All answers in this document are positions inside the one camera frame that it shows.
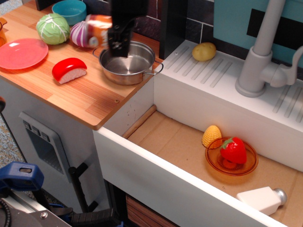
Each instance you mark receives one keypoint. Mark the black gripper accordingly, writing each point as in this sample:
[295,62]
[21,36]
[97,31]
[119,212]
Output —
[124,13]

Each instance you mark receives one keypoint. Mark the orange beans can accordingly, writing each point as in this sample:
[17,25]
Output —
[97,27]

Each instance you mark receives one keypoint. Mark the stainless steel pot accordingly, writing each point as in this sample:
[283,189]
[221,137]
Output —
[130,70]

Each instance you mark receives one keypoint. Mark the purple striped toy onion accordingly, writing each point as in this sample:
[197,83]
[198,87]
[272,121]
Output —
[79,34]

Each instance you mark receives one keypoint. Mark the teal plastic bowl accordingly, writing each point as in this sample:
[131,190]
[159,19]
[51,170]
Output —
[74,11]

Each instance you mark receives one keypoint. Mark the green toy cabbage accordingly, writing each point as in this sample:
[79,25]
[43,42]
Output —
[53,29]

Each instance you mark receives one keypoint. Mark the yellow toy potato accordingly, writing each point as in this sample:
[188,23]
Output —
[204,51]

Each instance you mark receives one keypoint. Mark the pink plastic plate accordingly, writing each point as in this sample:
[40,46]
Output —
[22,53]

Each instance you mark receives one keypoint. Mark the orange transparent cup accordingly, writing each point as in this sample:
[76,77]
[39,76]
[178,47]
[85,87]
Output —
[3,39]

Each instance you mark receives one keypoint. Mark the grey oven control panel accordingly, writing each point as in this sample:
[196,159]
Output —
[47,144]

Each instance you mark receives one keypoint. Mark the yellow toy corn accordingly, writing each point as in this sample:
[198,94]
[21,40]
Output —
[212,137]

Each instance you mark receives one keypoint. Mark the grey toy faucet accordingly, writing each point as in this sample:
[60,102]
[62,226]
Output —
[258,69]

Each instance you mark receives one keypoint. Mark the orange transparent dish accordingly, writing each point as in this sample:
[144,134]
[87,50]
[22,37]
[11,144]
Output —
[222,165]

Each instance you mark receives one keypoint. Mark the red toy strawberry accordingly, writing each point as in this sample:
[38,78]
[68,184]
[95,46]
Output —
[233,149]

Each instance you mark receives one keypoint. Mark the blue clamp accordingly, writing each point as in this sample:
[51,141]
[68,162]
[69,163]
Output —
[21,176]

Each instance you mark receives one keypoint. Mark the white salt shaker bottle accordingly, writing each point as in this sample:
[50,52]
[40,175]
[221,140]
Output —
[265,200]

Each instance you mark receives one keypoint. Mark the black oven door handle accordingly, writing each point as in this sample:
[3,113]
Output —
[75,174]

